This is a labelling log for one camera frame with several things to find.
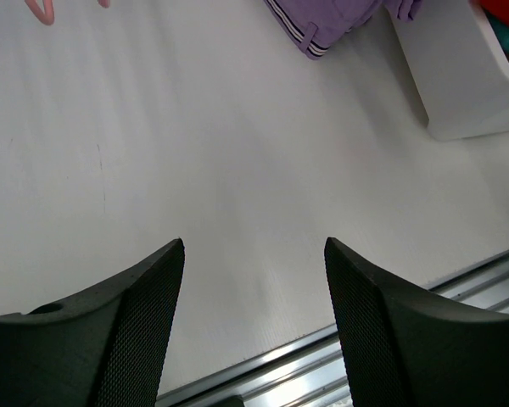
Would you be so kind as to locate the red trousers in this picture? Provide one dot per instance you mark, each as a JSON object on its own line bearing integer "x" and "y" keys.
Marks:
{"x": 505, "y": 10}

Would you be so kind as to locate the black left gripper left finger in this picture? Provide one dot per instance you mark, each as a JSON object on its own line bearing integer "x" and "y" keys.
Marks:
{"x": 102, "y": 346}

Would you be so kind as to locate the pink hanger of yellow trousers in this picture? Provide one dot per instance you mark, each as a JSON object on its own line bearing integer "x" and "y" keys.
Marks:
{"x": 43, "y": 10}

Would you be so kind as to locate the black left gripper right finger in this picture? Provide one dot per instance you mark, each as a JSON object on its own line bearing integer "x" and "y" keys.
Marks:
{"x": 406, "y": 346}

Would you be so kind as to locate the lilac trousers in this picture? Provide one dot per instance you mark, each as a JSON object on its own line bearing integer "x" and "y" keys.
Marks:
{"x": 315, "y": 25}

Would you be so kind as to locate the white plastic basket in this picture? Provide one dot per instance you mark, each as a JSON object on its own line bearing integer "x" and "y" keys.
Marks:
{"x": 459, "y": 68}

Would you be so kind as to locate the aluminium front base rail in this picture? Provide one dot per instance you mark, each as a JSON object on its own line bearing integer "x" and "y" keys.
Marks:
{"x": 310, "y": 371}

